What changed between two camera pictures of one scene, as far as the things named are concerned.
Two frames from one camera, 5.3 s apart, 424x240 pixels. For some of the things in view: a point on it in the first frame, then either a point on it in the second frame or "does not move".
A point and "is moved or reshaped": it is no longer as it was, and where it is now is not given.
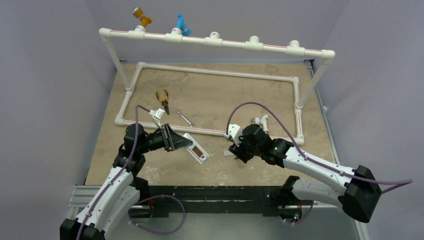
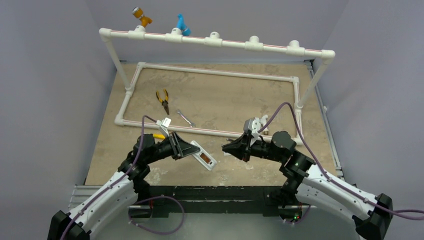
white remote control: (199, 154) is moved or reshaped
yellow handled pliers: (164, 102) does not move
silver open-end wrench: (191, 124) does not move
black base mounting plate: (161, 200) does not move
